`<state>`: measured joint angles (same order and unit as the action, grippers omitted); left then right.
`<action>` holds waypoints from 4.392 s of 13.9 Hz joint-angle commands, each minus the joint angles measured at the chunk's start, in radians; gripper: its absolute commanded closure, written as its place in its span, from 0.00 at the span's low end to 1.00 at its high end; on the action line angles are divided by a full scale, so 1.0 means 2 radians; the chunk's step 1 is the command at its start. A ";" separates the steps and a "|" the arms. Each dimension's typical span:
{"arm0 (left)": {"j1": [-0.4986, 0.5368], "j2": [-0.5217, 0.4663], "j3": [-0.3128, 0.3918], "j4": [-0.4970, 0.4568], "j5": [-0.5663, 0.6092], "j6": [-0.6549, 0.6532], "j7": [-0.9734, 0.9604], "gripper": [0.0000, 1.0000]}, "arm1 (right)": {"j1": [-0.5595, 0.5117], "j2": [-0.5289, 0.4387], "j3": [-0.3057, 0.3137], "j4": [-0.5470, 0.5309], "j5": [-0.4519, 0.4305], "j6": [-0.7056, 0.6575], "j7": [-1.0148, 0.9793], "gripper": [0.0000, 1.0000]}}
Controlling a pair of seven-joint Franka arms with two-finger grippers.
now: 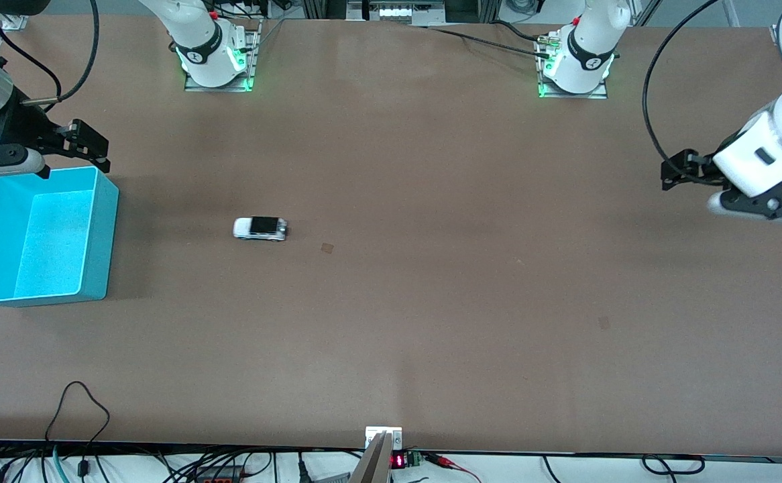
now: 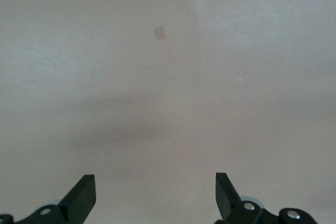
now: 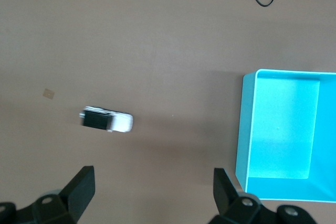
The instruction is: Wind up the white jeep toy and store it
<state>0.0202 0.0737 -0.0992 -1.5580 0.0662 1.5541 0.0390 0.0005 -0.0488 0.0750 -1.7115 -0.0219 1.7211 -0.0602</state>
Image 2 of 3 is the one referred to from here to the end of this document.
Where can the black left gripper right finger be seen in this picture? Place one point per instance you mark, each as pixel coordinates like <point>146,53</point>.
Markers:
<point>227,200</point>

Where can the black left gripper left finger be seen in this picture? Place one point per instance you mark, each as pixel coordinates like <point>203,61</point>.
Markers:
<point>81,200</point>

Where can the small brown tape patch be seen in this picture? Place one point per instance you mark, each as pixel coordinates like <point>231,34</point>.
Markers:
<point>159,32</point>

